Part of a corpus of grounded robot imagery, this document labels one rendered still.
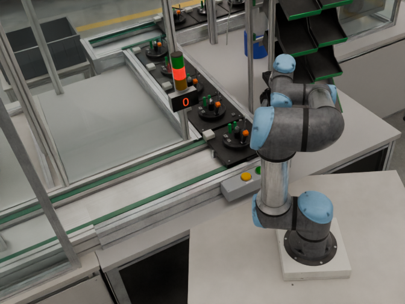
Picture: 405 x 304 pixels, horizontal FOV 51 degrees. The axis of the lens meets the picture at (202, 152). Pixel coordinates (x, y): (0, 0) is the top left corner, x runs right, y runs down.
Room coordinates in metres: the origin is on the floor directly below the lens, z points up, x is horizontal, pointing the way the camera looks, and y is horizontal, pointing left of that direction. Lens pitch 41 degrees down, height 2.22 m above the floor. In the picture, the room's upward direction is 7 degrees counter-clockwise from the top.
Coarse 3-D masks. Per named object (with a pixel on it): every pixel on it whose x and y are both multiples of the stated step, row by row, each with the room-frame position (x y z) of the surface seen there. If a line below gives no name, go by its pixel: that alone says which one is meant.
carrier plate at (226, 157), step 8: (248, 120) 1.61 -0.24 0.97; (224, 128) 1.57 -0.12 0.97; (248, 128) 1.55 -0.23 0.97; (216, 136) 1.52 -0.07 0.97; (208, 144) 1.49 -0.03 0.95; (216, 144) 1.46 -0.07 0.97; (216, 152) 1.41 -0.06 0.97; (224, 152) 1.40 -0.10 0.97; (232, 152) 1.40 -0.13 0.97; (240, 152) 1.39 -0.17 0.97; (248, 152) 1.38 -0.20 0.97; (256, 152) 1.38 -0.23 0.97; (224, 160) 1.35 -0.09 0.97; (232, 160) 1.34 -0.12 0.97; (240, 160) 1.34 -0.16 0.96
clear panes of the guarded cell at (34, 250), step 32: (0, 64) 2.10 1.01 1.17; (0, 96) 2.07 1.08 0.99; (0, 128) 0.97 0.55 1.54; (0, 160) 0.95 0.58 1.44; (0, 192) 0.94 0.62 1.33; (32, 192) 0.97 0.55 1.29; (0, 224) 0.92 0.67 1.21; (32, 224) 0.95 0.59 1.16; (0, 256) 0.90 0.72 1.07; (32, 256) 0.93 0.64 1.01; (64, 256) 0.97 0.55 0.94; (0, 288) 0.88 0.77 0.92
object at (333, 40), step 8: (336, 8) 1.66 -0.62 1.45; (312, 16) 1.69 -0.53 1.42; (320, 16) 1.69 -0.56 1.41; (328, 16) 1.69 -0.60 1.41; (336, 16) 1.66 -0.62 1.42; (312, 24) 1.65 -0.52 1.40; (320, 24) 1.65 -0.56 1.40; (328, 24) 1.65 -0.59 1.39; (336, 24) 1.65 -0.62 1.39; (312, 32) 1.59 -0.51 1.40; (320, 32) 1.62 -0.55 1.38; (328, 32) 1.61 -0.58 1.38; (336, 32) 1.61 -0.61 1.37; (344, 32) 1.59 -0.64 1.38; (320, 40) 1.58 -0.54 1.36; (328, 40) 1.57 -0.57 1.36; (336, 40) 1.55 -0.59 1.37; (344, 40) 1.56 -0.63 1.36
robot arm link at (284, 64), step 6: (282, 54) 1.32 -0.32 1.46; (288, 54) 1.32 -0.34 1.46; (276, 60) 1.30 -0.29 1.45; (282, 60) 1.30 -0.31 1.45; (288, 60) 1.30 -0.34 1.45; (294, 60) 1.30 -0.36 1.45; (276, 66) 1.29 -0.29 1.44; (282, 66) 1.28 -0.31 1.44; (288, 66) 1.28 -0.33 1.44; (294, 66) 1.28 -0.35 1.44; (276, 72) 1.29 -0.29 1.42; (282, 72) 1.27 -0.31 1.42; (288, 72) 1.27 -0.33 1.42
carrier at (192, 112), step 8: (216, 88) 1.76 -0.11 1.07; (208, 96) 1.75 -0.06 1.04; (216, 96) 1.85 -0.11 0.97; (200, 104) 1.79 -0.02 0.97; (208, 104) 1.71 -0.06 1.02; (224, 104) 1.76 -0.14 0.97; (232, 104) 1.75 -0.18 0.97; (192, 112) 1.73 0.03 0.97; (200, 112) 1.69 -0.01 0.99; (208, 112) 1.69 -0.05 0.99; (224, 112) 1.67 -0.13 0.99; (232, 112) 1.69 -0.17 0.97; (240, 112) 1.68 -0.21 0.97; (192, 120) 1.66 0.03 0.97; (200, 120) 1.66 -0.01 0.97; (208, 120) 1.64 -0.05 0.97; (216, 120) 1.64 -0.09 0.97; (224, 120) 1.63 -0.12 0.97; (232, 120) 1.63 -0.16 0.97; (200, 128) 1.59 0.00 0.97; (208, 128) 1.58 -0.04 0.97; (216, 128) 1.59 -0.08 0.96
